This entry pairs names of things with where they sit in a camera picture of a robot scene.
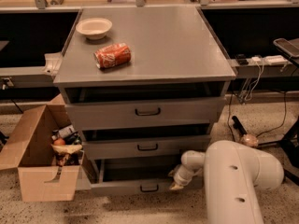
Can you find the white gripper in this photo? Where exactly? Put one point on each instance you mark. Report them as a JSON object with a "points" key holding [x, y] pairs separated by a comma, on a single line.
{"points": [[179, 178]]}

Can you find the grey bottom drawer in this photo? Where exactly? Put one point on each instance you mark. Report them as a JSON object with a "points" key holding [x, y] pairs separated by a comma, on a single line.
{"points": [[129, 176]]}

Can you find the grey drawer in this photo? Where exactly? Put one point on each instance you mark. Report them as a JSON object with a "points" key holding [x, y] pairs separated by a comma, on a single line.
{"points": [[146, 113], [129, 176], [144, 147]]}

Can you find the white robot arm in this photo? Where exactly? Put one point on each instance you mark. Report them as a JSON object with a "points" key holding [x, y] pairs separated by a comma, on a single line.
{"points": [[232, 174]]}

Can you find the grey top drawer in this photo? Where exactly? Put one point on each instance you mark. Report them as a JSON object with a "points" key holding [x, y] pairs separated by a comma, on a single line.
{"points": [[146, 113]]}

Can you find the grey middle drawer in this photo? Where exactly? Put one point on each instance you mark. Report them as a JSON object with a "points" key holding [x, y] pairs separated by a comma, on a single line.
{"points": [[144, 147]]}

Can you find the grey drawer cabinet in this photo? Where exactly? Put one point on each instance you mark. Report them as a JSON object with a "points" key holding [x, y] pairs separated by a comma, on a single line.
{"points": [[173, 56]]}

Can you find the clear plastic bottle on floor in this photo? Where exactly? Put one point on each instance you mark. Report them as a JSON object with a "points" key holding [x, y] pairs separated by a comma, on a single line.
{"points": [[249, 140]]}

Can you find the white bottle in box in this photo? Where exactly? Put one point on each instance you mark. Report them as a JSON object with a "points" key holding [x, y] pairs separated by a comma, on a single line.
{"points": [[63, 133]]}

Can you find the orange fruit in box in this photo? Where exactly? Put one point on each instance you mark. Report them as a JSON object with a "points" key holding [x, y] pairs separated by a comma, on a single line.
{"points": [[59, 142]]}

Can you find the black chair base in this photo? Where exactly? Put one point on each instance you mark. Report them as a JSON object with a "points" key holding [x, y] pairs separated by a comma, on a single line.
{"points": [[289, 142]]}

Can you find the brown cardboard box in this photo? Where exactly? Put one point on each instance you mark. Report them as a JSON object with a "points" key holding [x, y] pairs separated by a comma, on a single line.
{"points": [[29, 151]]}

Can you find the crushed orange soda can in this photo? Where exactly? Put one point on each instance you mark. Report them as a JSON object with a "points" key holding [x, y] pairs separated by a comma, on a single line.
{"points": [[112, 55]]}

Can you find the white power strip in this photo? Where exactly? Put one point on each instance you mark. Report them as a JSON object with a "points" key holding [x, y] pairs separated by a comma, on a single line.
{"points": [[270, 60]]}

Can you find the white paper bowl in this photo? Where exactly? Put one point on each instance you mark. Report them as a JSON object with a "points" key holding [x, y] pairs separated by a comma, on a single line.
{"points": [[94, 28]]}

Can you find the grey tablet device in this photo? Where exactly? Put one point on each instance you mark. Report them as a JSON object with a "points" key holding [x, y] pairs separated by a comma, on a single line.
{"points": [[287, 47]]}

